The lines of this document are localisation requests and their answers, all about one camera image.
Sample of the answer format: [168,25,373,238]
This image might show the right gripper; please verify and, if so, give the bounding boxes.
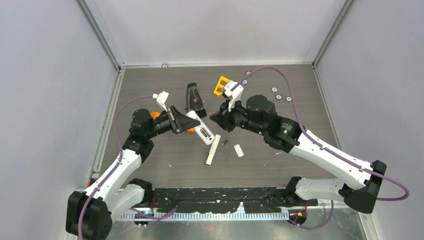
[210,96,266,136]

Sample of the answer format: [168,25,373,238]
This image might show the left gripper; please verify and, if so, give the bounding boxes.
[146,105,200,139]

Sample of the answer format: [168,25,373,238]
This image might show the white remote control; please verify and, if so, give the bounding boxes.
[186,110,215,146]

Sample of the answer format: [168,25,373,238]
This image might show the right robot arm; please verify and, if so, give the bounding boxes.
[209,95,387,214]

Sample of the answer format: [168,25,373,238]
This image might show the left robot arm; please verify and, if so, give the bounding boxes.
[65,105,201,240]

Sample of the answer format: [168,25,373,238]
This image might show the black metronome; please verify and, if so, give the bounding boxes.
[185,82,207,119]

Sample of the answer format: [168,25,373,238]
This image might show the long white box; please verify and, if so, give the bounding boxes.
[205,134,221,167]

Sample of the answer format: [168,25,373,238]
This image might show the orange toy microphone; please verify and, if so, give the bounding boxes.
[150,111,195,133]

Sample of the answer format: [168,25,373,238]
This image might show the white battery cover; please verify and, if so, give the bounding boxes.
[233,144,244,158]

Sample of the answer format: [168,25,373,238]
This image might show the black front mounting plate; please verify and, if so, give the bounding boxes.
[139,187,318,214]

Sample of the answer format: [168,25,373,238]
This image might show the yellow triangle bracket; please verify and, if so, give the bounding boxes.
[213,76,230,97]

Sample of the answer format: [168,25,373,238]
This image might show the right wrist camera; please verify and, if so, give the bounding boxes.
[222,80,244,112]

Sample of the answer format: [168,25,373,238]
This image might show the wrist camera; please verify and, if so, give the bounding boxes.
[222,80,244,112]
[152,91,169,112]

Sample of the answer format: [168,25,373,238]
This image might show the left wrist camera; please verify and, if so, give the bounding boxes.
[152,91,169,112]

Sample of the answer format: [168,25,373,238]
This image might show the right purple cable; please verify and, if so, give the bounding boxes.
[231,65,410,231]

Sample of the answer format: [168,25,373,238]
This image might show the purple cable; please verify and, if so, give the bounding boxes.
[77,95,181,240]
[231,65,410,231]

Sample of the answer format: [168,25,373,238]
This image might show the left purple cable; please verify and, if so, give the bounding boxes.
[77,95,181,240]

